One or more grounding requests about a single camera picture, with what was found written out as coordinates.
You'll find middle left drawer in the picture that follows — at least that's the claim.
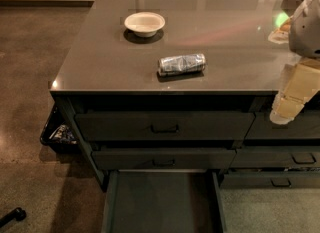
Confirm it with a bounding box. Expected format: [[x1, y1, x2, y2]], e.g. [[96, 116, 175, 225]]
[[92, 148, 236, 170]]

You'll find dark cabinet frame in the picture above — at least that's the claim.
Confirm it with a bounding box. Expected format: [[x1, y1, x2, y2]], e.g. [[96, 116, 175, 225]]
[[51, 0, 319, 183]]

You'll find top right drawer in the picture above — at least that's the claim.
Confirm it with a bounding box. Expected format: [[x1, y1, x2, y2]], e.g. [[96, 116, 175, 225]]
[[246, 111, 320, 140]]

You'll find top left drawer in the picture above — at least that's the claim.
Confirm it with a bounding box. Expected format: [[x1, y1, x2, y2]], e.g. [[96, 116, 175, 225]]
[[75, 111, 255, 141]]

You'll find open bottom left drawer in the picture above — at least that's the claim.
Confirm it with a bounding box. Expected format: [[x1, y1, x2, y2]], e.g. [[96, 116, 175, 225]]
[[101, 171, 227, 233]]

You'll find white bowl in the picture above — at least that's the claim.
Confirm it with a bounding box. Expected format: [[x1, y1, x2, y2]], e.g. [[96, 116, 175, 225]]
[[124, 12, 165, 38]]

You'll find black bin with trash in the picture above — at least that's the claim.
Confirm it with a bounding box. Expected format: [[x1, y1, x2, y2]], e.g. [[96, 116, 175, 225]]
[[40, 105, 80, 154]]

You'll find black cylindrical object on floor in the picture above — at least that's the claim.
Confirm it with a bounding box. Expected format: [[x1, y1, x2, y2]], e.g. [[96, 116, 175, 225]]
[[0, 207, 27, 228]]

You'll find middle right drawer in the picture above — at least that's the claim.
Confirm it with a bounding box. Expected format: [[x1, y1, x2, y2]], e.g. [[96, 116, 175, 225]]
[[230, 146, 320, 168]]

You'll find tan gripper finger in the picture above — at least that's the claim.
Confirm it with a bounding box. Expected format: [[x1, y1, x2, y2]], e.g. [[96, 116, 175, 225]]
[[269, 58, 320, 125]]

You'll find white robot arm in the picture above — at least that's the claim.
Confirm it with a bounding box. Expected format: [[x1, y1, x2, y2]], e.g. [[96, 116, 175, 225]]
[[268, 0, 320, 125]]

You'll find silver blue redbull can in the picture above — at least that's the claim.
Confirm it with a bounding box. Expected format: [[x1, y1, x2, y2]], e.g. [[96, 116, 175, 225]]
[[158, 54, 206, 77]]

